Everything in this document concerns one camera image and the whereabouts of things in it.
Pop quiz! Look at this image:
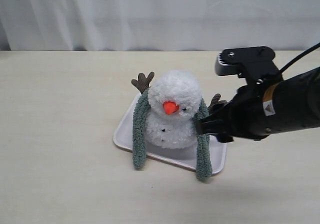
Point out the white backdrop curtain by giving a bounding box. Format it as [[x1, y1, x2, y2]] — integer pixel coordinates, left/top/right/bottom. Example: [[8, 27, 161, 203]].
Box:
[[0, 0, 320, 51]]

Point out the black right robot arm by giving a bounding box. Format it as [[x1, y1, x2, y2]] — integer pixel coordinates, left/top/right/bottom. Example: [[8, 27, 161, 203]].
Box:
[[195, 67, 320, 143]]

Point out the black camera cable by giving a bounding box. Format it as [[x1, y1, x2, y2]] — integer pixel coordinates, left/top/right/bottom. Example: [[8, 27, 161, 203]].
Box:
[[278, 41, 320, 74]]

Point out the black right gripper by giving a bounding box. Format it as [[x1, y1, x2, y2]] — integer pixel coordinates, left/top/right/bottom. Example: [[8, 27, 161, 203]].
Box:
[[195, 84, 278, 143]]

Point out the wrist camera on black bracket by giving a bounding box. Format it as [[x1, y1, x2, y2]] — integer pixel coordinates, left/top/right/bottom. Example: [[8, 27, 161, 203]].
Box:
[[214, 46, 283, 85]]

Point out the green fuzzy scarf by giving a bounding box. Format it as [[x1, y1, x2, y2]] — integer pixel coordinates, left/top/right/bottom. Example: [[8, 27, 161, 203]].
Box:
[[132, 88, 213, 182]]

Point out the white plastic tray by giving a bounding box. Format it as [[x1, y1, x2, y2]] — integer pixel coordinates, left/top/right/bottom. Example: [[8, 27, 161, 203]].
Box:
[[112, 94, 227, 176]]

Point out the white plush snowman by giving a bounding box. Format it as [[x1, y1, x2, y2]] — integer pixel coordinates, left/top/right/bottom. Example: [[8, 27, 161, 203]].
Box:
[[131, 69, 228, 151]]

